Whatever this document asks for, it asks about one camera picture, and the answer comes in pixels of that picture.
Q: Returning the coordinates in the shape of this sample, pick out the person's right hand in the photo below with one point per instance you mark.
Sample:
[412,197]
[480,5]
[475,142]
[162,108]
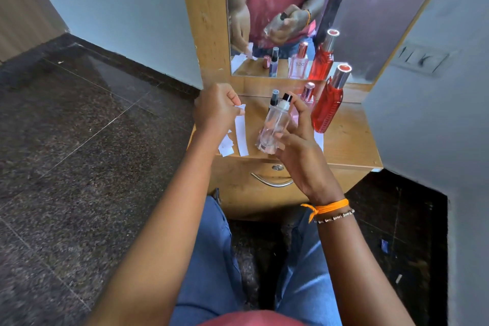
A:
[305,157]

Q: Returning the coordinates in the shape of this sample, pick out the person's left hand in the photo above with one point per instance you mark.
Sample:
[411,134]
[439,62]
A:
[214,108]

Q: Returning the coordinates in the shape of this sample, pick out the person's left fingers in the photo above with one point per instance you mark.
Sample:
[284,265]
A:
[233,102]

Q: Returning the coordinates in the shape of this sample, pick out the person's right thumb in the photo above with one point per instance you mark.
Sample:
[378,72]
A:
[289,141]

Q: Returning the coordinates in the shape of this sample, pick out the clear glass spray bottle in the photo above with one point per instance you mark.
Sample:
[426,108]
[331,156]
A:
[274,123]

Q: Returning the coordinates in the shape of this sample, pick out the long white paper strip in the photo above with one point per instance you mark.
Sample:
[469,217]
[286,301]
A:
[241,134]

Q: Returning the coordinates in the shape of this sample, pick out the person's right forearm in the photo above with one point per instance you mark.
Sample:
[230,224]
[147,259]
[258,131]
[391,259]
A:
[355,268]

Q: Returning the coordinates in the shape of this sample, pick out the person's left forearm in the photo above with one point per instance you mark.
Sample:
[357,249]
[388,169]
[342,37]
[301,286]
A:
[160,245]

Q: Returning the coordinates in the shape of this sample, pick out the round metal drawer lock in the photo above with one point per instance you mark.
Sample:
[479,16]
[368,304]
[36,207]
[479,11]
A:
[277,167]

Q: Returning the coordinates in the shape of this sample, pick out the white paper sheet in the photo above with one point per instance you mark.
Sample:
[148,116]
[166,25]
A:
[319,141]

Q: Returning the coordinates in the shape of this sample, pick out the small black-capped clear bottle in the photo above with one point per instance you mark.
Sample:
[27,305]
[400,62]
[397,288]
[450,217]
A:
[274,97]

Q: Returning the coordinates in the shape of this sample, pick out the torn white paper pieces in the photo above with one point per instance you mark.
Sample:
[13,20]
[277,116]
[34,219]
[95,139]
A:
[225,145]

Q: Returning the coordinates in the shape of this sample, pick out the pink perfume bottle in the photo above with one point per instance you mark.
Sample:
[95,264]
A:
[308,93]

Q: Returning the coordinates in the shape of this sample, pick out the tall red silver-capped bottle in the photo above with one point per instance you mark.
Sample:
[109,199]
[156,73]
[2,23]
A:
[328,106]

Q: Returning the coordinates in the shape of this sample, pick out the wooden dressing table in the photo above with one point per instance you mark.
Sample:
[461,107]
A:
[351,142]

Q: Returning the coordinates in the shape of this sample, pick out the wooden drawer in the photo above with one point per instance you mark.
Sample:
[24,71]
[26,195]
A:
[240,194]

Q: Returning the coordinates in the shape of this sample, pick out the orange thread wristband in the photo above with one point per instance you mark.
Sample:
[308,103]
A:
[329,207]

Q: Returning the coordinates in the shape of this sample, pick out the small blue floor scrap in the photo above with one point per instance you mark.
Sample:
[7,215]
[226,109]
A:
[384,246]

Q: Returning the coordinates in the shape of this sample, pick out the blue jeans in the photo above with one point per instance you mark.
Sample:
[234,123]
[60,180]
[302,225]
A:
[210,280]

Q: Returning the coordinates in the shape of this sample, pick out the small white floor scrap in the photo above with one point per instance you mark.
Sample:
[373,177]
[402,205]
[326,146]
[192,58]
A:
[399,279]

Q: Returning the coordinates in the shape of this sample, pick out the red shirt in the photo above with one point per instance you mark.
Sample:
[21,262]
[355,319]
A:
[252,319]

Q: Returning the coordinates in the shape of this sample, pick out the wall mirror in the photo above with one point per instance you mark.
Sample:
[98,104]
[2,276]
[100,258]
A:
[374,12]

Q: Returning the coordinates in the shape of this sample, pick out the grey wall switch panel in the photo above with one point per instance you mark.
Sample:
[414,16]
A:
[420,59]

